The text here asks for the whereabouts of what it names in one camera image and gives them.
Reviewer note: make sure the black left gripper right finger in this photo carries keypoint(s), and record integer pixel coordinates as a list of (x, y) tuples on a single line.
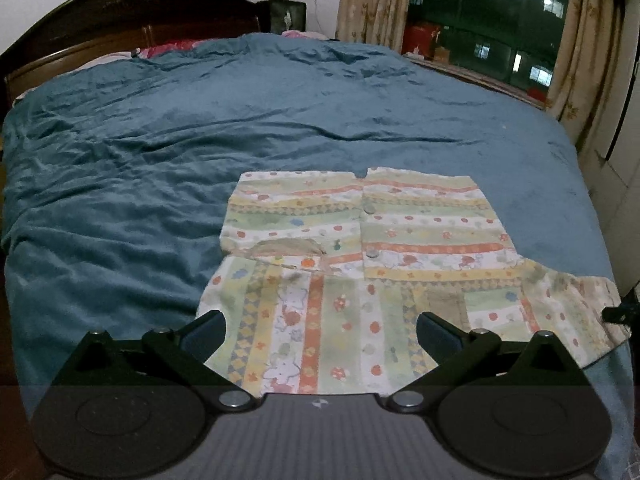
[(438, 338)]

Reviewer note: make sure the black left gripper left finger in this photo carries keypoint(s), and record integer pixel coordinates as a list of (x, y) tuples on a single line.
[(202, 337)]

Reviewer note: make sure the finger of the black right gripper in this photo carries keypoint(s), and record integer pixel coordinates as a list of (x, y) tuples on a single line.
[(627, 313)]

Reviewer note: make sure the colourful patterned child shirt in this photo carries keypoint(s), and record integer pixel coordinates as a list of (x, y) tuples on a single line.
[(324, 274)]

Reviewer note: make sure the teal blue bed blanket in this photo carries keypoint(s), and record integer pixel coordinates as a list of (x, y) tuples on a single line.
[(119, 178)]

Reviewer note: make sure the beige right curtain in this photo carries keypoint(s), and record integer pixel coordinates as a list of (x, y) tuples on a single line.
[(581, 79)]

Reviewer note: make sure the beige curtain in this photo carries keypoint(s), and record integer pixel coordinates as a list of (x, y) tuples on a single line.
[(581, 79), (380, 22)]

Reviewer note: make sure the red pink pillow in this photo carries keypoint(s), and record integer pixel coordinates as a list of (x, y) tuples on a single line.
[(175, 46)]

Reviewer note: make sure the red box on windowsill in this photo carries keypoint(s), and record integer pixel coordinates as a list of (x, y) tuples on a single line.
[(421, 39)]

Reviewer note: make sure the dark box by headboard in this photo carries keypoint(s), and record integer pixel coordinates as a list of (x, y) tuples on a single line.
[(277, 16)]

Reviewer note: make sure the dark wooden headboard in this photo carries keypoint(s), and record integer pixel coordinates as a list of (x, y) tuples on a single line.
[(78, 31)]

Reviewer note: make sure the beige left curtain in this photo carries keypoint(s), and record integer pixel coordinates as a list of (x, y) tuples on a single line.
[(380, 22)]

